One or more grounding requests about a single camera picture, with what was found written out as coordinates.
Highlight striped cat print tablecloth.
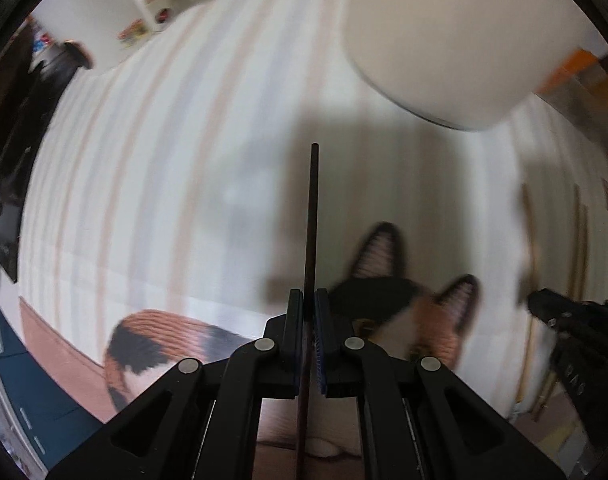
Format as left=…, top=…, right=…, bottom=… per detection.
left=14, top=0, right=608, bottom=461

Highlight teal cabinet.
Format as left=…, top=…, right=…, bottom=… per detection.
left=0, top=285, right=107, bottom=466

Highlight dark chopstick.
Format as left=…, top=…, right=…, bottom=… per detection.
left=295, top=143, right=320, bottom=480

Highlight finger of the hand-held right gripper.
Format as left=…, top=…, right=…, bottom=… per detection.
left=528, top=288, right=608, bottom=333
left=551, top=335, right=608, bottom=443

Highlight colourful wall stickers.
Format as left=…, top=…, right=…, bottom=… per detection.
left=26, top=12, right=55, bottom=56

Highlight light wooden chopstick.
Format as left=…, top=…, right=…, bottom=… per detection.
left=534, top=185, right=588, bottom=421

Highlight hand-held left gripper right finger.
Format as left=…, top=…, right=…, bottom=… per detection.
left=313, top=288, right=569, bottom=480

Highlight clear plastic organizer tray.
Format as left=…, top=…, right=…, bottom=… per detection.
left=534, top=47, right=608, bottom=148

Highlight orange packet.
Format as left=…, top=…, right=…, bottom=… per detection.
left=546, top=48, right=599, bottom=92

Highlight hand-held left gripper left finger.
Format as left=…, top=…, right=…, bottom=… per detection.
left=45, top=289, right=306, bottom=480

